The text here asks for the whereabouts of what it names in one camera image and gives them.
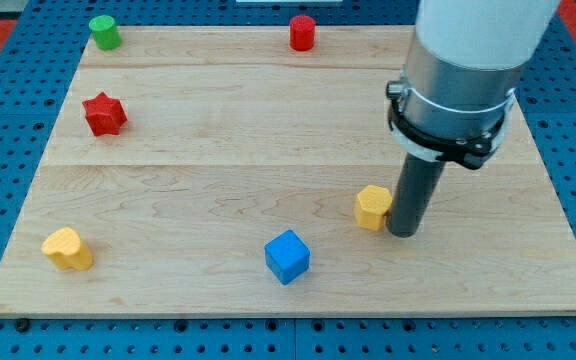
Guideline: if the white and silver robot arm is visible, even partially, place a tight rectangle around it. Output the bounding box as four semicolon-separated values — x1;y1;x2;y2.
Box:
393;0;560;140

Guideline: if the blue cube block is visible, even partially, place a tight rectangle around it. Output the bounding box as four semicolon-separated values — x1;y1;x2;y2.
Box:
264;229;311;285

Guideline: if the yellow hexagon block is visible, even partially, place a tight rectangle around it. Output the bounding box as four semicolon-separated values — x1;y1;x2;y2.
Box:
353;185;392;231

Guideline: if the light wooden board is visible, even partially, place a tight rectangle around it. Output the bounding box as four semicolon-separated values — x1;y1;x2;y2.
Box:
0;26;576;319

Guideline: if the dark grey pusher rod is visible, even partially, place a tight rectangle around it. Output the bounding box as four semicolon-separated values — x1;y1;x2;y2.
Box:
386;154;445;238

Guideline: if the red cylinder block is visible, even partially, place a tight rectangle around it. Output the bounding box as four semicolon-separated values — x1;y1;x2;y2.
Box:
289;15;316;51

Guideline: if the red star block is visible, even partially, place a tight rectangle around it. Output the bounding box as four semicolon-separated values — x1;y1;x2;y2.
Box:
82;92;127;137

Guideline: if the green cylinder block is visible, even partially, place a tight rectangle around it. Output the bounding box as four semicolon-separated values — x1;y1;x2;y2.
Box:
88;15;122;51

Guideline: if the yellow heart block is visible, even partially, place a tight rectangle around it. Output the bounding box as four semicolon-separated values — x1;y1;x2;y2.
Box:
41;227;94;271

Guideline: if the black clamp ring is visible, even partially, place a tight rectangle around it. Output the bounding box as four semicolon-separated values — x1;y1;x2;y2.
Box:
386;79;516;171

